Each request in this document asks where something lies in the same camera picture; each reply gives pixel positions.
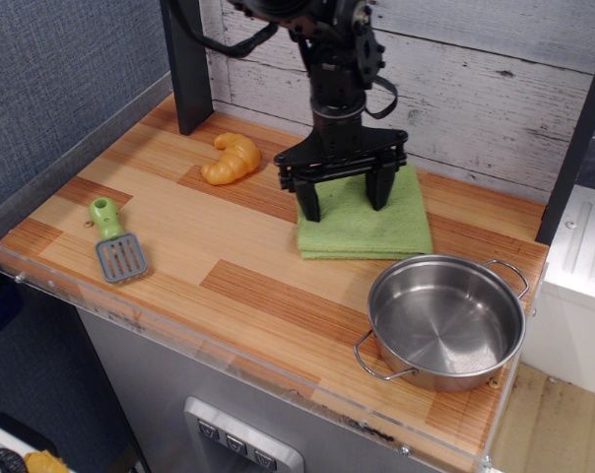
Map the dark support post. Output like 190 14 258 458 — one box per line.
161 1 214 135
535 74 595 245

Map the stainless steel pot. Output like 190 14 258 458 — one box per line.
354 254 530 392

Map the dark right support post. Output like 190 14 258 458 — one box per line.
535 74 595 245

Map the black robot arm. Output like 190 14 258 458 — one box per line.
233 1 408 222

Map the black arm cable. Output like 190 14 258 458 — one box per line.
166 0 400 120

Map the yellow object bottom left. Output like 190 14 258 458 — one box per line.
24 450 71 473

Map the green grey toy spatula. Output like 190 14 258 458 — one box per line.
89 197 148 284

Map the black mesh sleeve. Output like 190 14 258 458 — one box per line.
0 447 28 473

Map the dark left support post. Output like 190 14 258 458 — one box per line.
161 1 214 135

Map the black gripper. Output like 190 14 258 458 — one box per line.
274 105 408 222

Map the white ribbed box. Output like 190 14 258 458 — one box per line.
544 185 595 310

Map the grey cabinet front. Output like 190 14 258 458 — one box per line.
80 310 479 472

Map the green cloth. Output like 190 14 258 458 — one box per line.
297 166 433 260

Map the orange plastic croissant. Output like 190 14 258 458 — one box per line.
201 132 261 185

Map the grey control panel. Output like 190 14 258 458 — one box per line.
183 396 305 472

